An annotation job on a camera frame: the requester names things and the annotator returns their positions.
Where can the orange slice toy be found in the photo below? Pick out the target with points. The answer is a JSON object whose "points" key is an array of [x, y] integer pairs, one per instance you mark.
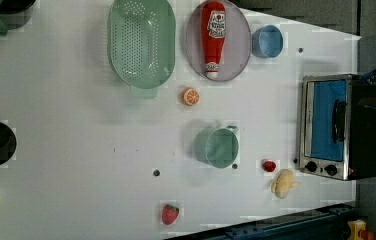
{"points": [[190, 97]]}

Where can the green mug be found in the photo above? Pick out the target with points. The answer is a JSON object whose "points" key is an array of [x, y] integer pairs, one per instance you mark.
{"points": [[217, 147]]}

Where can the grey oval plate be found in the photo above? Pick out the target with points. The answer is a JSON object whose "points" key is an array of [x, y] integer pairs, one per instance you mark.
{"points": [[236, 48]]}

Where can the small red toy fruit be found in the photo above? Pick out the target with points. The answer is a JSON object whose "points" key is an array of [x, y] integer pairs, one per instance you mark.
{"points": [[269, 166]]}

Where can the red strawberry toy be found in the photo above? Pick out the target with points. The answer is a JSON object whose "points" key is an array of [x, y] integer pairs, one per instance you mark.
{"points": [[169, 214]]}

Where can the green perforated colander basket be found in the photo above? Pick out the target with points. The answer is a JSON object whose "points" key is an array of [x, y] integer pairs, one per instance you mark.
{"points": [[141, 44]]}

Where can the red ketchup bottle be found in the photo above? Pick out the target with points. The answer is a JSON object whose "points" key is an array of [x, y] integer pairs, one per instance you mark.
{"points": [[213, 33]]}

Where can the blue cup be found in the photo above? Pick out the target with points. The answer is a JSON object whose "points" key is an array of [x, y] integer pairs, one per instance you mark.
{"points": [[267, 42]]}

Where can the yellow peeled banana toy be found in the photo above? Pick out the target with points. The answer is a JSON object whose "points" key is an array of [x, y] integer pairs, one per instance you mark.
{"points": [[284, 183]]}

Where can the yellow toy object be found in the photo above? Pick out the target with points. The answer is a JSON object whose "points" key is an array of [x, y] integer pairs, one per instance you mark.
{"points": [[359, 231]]}

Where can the black cylinder container far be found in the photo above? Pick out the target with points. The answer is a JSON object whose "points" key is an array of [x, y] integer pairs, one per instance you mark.
{"points": [[16, 13]]}

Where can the blue table frame rail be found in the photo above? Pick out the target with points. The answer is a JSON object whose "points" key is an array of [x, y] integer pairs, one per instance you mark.
{"points": [[325, 223]]}

